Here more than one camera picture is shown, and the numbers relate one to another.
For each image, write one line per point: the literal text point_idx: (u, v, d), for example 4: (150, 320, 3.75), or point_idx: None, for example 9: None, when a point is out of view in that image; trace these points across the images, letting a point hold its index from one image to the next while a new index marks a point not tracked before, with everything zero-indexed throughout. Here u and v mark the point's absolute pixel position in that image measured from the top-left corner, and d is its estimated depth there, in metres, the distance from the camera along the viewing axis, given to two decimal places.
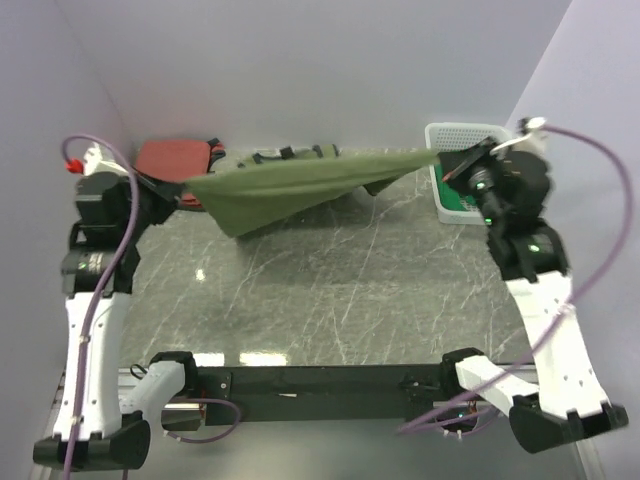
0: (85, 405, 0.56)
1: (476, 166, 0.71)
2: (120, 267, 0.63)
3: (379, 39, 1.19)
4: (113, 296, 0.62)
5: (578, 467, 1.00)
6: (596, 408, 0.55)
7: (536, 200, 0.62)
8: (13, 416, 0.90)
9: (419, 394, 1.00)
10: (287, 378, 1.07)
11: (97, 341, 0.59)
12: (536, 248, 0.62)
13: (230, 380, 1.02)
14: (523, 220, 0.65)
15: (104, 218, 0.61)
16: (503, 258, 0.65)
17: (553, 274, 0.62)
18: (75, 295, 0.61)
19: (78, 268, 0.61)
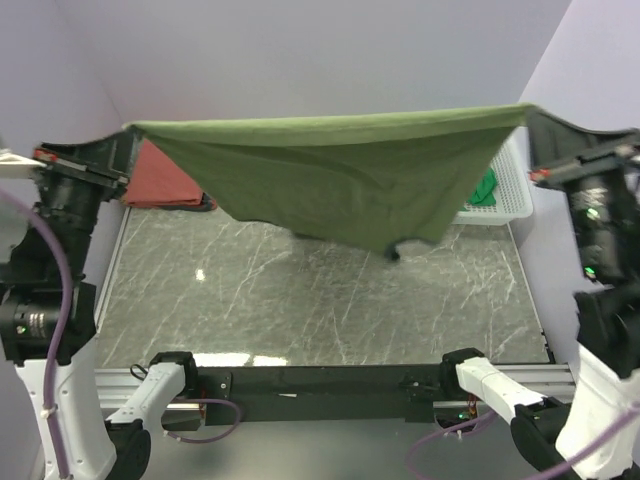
0: (71, 464, 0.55)
1: (594, 183, 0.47)
2: (71, 321, 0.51)
3: (378, 38, 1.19)
4: (72, 359, 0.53)
5: None
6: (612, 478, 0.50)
7: None
8: (14, 416, 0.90)
9: (419, 395, 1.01)
10: (287, 378, 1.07)
11: (66, 406, 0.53)
12: None
13: (230, 381, 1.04)
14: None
15: (33, 276, 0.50)
16: (603, 340, 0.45)
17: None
18: (26, 363, 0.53)
19: (18, 336, 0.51)
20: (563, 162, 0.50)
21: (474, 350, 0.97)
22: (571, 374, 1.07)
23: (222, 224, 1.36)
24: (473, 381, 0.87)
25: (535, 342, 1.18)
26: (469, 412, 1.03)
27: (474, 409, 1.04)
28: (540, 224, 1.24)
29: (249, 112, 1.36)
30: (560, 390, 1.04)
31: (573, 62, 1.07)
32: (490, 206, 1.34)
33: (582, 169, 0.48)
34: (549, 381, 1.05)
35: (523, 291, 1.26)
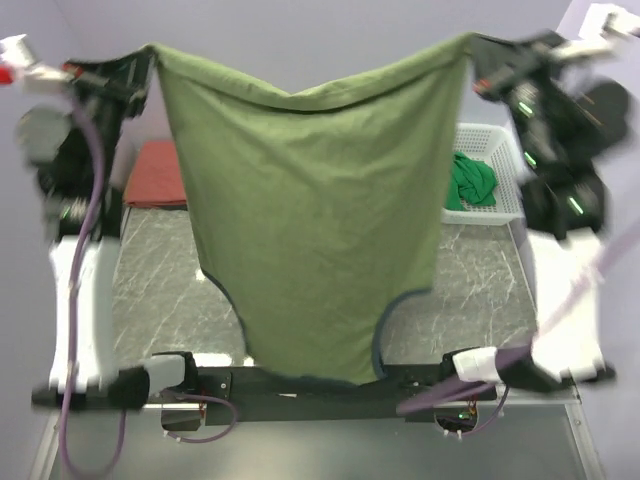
0: (81, 350, 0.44)
1: (526, 80, 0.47)
2: (104, 214, 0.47)
3: (378, 37, 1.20)
4: (101, 245, 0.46)
5: (578, 467, 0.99)
6: (589, 369, 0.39)
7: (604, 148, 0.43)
8: (12, 413, 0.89)
9: (418, 395, 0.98)
10: (287, 377, 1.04)
11: (90, 282, 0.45)
12: (580, 207, 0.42)
13: (230, 381, 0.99)
14: (573, 169, 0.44)
15: (73, 168, 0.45)
16: (534, 215, 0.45)
17: (586, 238, 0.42)
18: (61, 242, 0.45)
19: (58, 215, 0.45)
20: (498, 68, 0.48)
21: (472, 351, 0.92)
22: None
23: None
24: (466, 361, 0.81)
25: None
26: (469, 412, 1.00)
27: (474, 409, 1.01)
28: None
29: None
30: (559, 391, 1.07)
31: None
32: (490, 205, 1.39)
33: (514, 71, 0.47)
34: None
35: (523, 291, 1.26)
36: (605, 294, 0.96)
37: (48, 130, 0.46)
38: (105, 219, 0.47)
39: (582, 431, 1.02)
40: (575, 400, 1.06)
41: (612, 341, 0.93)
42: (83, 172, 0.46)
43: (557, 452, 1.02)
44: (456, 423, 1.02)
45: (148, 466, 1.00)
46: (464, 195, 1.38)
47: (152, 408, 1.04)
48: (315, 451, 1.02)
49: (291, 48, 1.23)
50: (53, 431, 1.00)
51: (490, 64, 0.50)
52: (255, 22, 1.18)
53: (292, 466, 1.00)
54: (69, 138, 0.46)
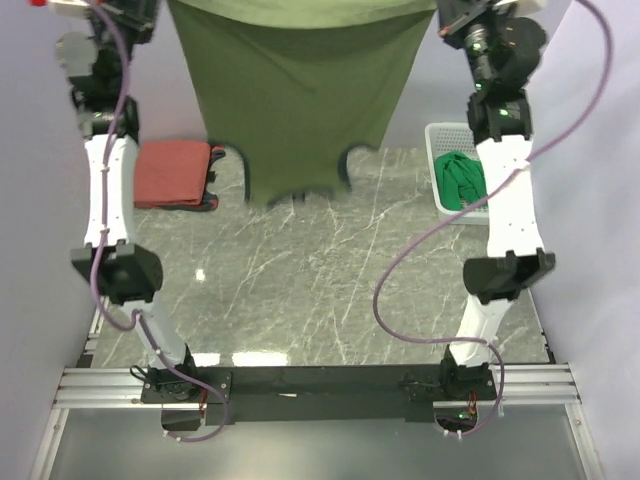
0: (110, 219, 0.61)
1: (475, 23, 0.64)
2: (129, 118, 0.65)
3: None
4: (125, 138, 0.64)
5: (578, 467, 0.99)
6: (531, 251, 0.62)
7: (522, 73, 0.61)
8: (14, 416, 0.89)
9: (418, 394, 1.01)
10: (287, 378, 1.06)
11: (116, 164, 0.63)
12: (505, 112, 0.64)
13: (230, 381, 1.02)
14: (504, 90, 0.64)
15: (101, 86, 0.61)
16: (475, 122, 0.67)
17: (517, 139, 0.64)
18: (93, 139, 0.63)
19: (93, 117, 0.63)
20: (459, 17, 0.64)
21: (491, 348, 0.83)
22: (571, 374, 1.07)
23: (222, 224, 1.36)
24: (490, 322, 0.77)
25: (535, 342, 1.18)
26: (469, 412, 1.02)
27: (474, 409, 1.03)
28: (544, 225, 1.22)
29: None
30: (560, 390, 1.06)
31: (577, 58, 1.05)
32: None
33: (469, 16, 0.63)
34: (549, 381, 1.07)
35: (523, 291, 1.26)
36: (612, 298, 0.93)
37: (77, 53, 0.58)
38: (128, 124, 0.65)
39: (582, 431, 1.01)
40: (575, 400, 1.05)
41: (616, 345, 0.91)
42: (106, 90, 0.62)
43: (557, 452, 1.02)
44: (456, 423, 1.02)
45: (148, 466, 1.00)
46: (464, 195, 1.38)
47: (149, 408, 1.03)
48: (315, 451, 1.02)
49: None
50: (52, 431, 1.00)
51: (450, 11, 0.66)
52: None
53: (292, 466, 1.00)
54: (101, 61, 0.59)
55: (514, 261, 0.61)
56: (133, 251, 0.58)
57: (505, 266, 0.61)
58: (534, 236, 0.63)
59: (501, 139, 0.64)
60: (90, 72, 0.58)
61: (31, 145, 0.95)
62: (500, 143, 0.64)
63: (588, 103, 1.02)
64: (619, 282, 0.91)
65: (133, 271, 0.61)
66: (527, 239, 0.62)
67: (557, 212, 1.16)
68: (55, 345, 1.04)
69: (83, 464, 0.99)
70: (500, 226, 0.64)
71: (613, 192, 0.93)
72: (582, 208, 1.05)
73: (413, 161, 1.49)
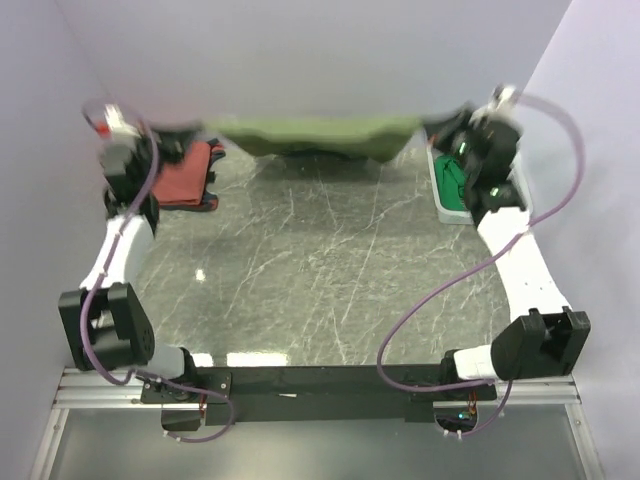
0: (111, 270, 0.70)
1: (458, 131, 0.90)
2: (151, 214, 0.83)
3: (377, 38, 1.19)
4: (142, 218, 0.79)
5: (579, 468, 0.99)
6: (557, 307, 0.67)
7: (505, 160, 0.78)
8: (13, 416, 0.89)
9: (417, 394, 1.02)
10: (287, 378, 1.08)
11: (131, 233, 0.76)
12: (496, 193, 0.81)
13: (230, 381, 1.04)
14: (492, 174, 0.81)
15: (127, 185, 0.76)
16: (471, 204, 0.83)
17: (513, 209, 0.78)
18: (115, 218, 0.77)
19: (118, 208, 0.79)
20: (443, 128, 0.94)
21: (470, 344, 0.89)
22: (571, 374, 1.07)
23: (222, 225, 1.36)
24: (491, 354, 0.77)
25: None
26: (468, 412, 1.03)
27: (474, 409, 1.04)
28: (542, 227, 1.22)
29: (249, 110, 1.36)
30: (559, 390, 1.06)
31: (571, 38, 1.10)
32: None
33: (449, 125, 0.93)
34: (548, 381, 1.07)
35: None
36: (601, 278, 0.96)
37: (114, 159, 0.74)
38: (151, 219, 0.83)
39: (583, 431, 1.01)
40: (575, 400, 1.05)
41: (617, 346, 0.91)
42: (134, 185, 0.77)
43: (558, 452, 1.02)
44: (456, 423, 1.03)
45: (148, 466, 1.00)
46: None
47: (150, 408, 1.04)
48: (314, 452, 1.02)
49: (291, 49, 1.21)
50: (52, 430, 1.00)
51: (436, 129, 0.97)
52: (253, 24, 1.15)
53: (291, 467, 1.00)
54: (133, 166, 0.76)
55: (541, 326, 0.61)
56: (125, 294, 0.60)
57: (532, 324, 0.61)
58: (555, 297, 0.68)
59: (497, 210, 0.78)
60: (123, 169, 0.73)
61: (30, 146, 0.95)
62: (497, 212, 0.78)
63: (580, 88, 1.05)
64: (612, 262, 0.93)
65: (120, 324, 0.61)
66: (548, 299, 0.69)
67: (545, 193, 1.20)
68: (55, 345, 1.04)
69: (83, 464, 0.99)
70: (519, 288, 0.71)
71: (597, 179, 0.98)
72: (576, 207, 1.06)
73: (413, 162, 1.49)
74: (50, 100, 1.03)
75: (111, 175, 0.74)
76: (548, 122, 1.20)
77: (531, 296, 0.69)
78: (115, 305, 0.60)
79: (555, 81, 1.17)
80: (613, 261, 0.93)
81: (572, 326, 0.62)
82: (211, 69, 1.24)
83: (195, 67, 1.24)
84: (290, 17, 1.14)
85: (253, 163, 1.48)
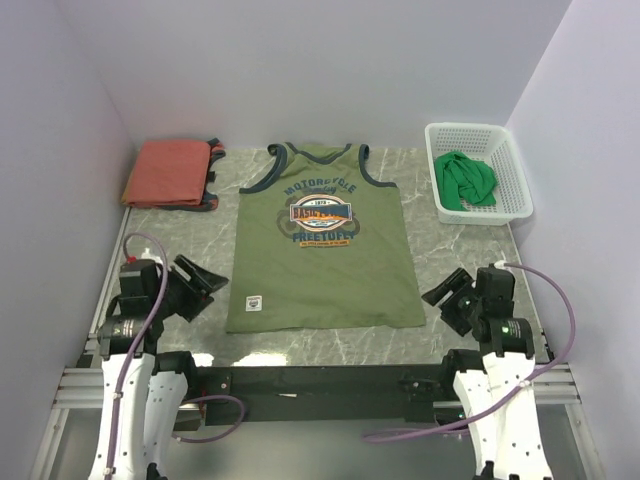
0: (117, 456, 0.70)
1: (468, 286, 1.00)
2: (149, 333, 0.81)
3: (378, 40, 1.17)
4: (142, 357, 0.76)
5: (578, 467, 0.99)
6: (538, 478, 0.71)
7: (500, 289, 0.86)
8: (13, 419, 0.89)
9: (418, 395, 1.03)
10: (287, 379, 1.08)
11: (130, 390, 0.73)
12: (506, 330, 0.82)
13: (230, 381, 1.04)
14: (496, 309, 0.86)
15: (139, 290, 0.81)
16: (480, 335, 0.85)
17: (518, 354, 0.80)
18: (110, 357, 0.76)
19: (113, 333, 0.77)
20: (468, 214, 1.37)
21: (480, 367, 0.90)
22: (571, 374, 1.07)
23: (222, 225, 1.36)
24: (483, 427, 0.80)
25: (535, 342, 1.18)
26: None
27: None
28: (544, 225, 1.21)
29: (250, 109, 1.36)
30: (559, 390, 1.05)
31: (573, 44, 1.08)
32: (490, 206, 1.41)
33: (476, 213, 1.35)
34: (549, 381, 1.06)
35: (523, 291, 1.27)
36: (603, 283, 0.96)
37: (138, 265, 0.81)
38: (147, 339, 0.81)
39: (582, 431, 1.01)
40: (575, 400, 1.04)
41: (620, 350, 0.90)
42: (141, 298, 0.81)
43: (557, 450, 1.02)
44: (456, 423, 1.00)
45: None
46: (464, 196, 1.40)
47: None
48: (315, 452, 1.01)
49: (291, 52, 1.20)
50: (52, 430, 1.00)
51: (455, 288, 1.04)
52: (252, 28, 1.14)
53: (292, 467, 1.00)
54: (150, 280, 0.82)
55: None
56: None
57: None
58: (538, 465, 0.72)
59: (504, 356, 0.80)
60: (138, 273, 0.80)
61: (29, 148, 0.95)
62: (501, 358, 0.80)
63: (583, 97, 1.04)
64: (616, 268, 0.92)
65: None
66: (532, 464, 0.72)
67: (546, 197, 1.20)
68: (55, 345, 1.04)
69: (83, 465, 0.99)
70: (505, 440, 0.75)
71: (602, 186, 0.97)
72: (579, 209, 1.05)
73: (413, 161, 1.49)
74: (50, 100, 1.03)
75: (125, 280, 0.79)
76: (546, 126, 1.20)
77: (509, 455, 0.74)
78: None
79: (555, 84, 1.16)
80: (615, 267, 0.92)
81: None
82: (211, 69, 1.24)
83: (195, 68, 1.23)
84: (291, 21, 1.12)
85: (253, 163, 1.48)
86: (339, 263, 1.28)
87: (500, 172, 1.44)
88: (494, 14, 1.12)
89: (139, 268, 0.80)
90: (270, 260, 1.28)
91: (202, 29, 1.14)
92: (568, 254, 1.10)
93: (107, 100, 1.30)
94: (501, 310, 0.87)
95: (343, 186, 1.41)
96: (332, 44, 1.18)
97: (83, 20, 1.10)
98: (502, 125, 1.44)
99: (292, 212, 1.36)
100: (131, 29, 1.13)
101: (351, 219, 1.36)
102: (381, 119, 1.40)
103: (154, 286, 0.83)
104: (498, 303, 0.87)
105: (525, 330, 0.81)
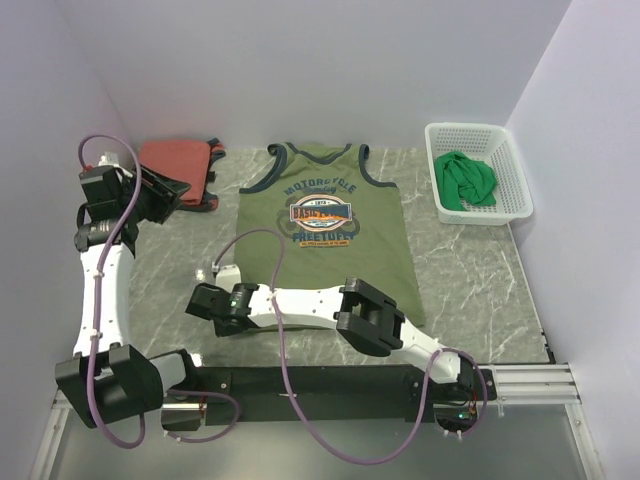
0: (103, 324, 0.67)
1: (198, 304, 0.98)
2: (125, 231, 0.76)
3: (379, 41, 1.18)
4: (122, 245, 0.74)
5: (578, 467, 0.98)
6: (338, 294, 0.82)
7: (212, 296, 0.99)
8: (12, 418, 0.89)
9: (419, 395, 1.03)
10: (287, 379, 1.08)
11: (110, 269, 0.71)
12: (232, 302, 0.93)
13: (230, 381, 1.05)
14: (219, 308, 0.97)
15: (106, 193, 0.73)
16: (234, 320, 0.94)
17: (252, 296, 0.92)
18: (88, 250, 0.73)
19: (90, 231, 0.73)
20: None
21: (464, 357, 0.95)
22: (571, 374, 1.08)
23: (222, 225, 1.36)
24: (408, 326, 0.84)
25: (535, 342, 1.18)
26: (469, 412, 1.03)
27: (474, 409, 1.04)
28: (544, 226, 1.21)
29: (250, 109, 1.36)
30: (559, 390, 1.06)
31: (573, 43, 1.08)
32: (490, 206, 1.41)
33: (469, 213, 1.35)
34: (549, 381, 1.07)
35: (523, 291, 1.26)
36: (603, 282, 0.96)
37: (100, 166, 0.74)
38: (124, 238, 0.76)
39: (582, 431, 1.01)
40: (575, 400, 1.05)
41: (620, 348, 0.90)
42: (109, 201, 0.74)
43: (557, 449, 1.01)
44: (456, 423, 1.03)
45: (146, 466, 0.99)
46: (464, 196, 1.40)
47: None
48: (315, 452, 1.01)
49: (291, 52, 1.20)
50: (52, 430, 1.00)
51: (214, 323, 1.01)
52: (252, 28, 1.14)
53: (291, 467, 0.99)
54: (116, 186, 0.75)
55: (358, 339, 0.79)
56: (127, 355, 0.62)
57: (368, 341, 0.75)
58: (332, 293, 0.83)
59: (249, 312, 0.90)
60: (100, 178, 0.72)
61: (28, 149, 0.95)
62: (250, 312, 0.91)
63: (583, 96, 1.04)
64: (616, 268, 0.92)
65: (126, 384, 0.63)
66: (333, 300, 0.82)
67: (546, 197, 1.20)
68: (55, 343, 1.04)
69: (82, 466, 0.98)
70: (321, 313, 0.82)
71: (603, 183, 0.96)
72: (578, 208, 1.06)
73: (413, 162, 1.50)
74: (49, 100, 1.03)
75: (89, 186, 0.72)
76: (546, 125, 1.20)
77: (326, 313, 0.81)
78: (117, 368, 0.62)
79: (554, 85, 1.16)
80: (614, 267, 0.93)
81: (367, 297, 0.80)
82: (210, 69, 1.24)
83: (195, 68, 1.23)
84: (291, 21, 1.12)
85: (253, 163, 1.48)
86: (339, 263, 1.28)
87: (500, 172, 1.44)
88: (494, 15, 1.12)
89: (100, 172, 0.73)
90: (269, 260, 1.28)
91: (202, 28, 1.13)
92: (567, 253, 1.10)
93: (106, 100, 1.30)
94: (224, 300, 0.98)
95: (343, 186, 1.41)
96: (332, 44, 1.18)
97: (83, 19, 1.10)
98: (503, 125, 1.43)
99: (292, 212, 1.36)
100: (131, 29, 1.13)
101: (351, 219, 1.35)
102: (381, 119, 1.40)
103: (120, 190, 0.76)
104: (218, 298, 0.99)
105: (243, 286, 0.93)
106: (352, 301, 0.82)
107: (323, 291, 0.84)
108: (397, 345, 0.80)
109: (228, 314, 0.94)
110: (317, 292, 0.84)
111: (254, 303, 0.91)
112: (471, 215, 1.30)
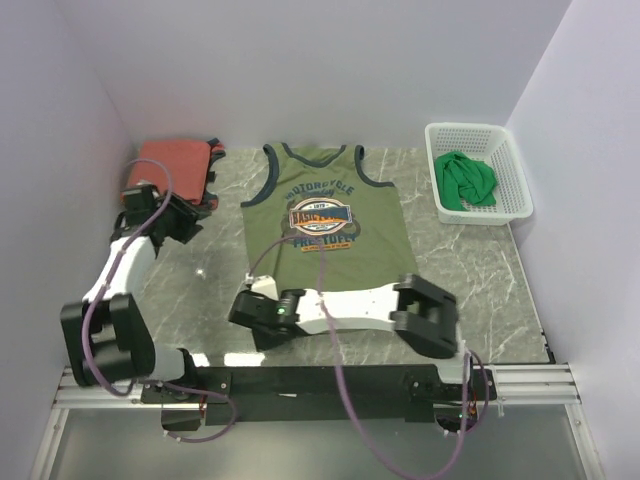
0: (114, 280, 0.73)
1: (243, 312, 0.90)
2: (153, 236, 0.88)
3: (379, 41, 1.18)
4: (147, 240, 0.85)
5: (578, 467, 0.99)
6: (394, 293, 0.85)
7: (258, 303, 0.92)
8: (12, 418, 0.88)
9: (419, 395, 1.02)
10: (287, 379, 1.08)
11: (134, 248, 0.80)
12: (282, 309, 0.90)
13: (230, 380, 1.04)
14: (268, 316, 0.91)
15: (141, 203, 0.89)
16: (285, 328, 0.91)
17: (303, 303, 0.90)
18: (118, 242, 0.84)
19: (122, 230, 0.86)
20: None
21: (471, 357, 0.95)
22: (571, 374, 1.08)
23: (222, 225, 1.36)
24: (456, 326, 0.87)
25: (535, 342, 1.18)
26: (469, 412, 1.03)
27: (474, 409, 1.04)
28: (544, 226, 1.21)
29: (250, 109, 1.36)
30: (559, 390, 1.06)
31: (573, 43, 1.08)
32: (490, 206, 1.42)
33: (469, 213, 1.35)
34: (548, 381, 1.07)
35: (523, 291, 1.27)
36: (603, 282, 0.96)
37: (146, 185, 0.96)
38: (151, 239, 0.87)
39: (582, 431, 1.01)
40: (575, 400, 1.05)
41: (621, 349, 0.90)
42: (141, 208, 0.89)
43: (557, 449, 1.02)
44: (457, 423, 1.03)
45: (146, 466, 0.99)
46: (464, 196, 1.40)
47: (150, 407, 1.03)
48: (315, 452, 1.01)
49: (291, 51, 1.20)
50: (52, 430, 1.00)
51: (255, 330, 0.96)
52: (252, 29, 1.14)
53: (291, 467, 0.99)
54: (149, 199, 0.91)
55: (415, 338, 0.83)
56: (127, 303, 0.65)
57: (428, 339, 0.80)
58: (386, 293, 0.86)
59: (299, 318, 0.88)
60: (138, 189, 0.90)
61: (28, 149, 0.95)
62: (299, 319, 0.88)
63: (582, 95, 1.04)
64: (617, 268, 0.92)
65: (120, 332, 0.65)
66: (388, 300, 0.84)
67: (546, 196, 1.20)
68: (55, 343, 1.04)
69: (82, 466, 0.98)
70: (376, 314, 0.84)
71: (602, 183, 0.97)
72: (577, 208, 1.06)
73: (413, 161, 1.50)
74: (48, 100, 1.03)
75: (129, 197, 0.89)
76: (546, 125, 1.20)
77: (382, 314, 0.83)
78: (115, 314, 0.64)
79: (554, 84, 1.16)
80: (614, 267, 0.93)
81: (421, 292, 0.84)
82: (210, 69, 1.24)
83: (195, 68, 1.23)
84: (291, 21, 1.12)
85: (253, 163, 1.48)
86: (339, 263, 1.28)
87: (500, 173, 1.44)
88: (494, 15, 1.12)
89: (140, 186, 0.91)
90: (269, 261, 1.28)
91: (202, 28, 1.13)
92: (568, 253, 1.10)
93: (107, 100, 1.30)
94: (269, 307, 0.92)
95: (341, 187, 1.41)
96: (332, 44, 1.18)
97: (83, 19, 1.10)
98: (502, 125, 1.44)
99: (292, 217, 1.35)
100: (131, 28, 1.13)
101: (351, 221, 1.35)
102: (381, 119, 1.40)
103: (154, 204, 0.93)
104: (263, 305, 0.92)
105: (291, 292, 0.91)
106: (407, 300, 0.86)
107: (374, 292, 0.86)
108: (450, 343, 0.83)
109: (277, 322, 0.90)
110: (369, 292, 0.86)
111: (304, 309, 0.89)
112: (471, 215, 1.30)
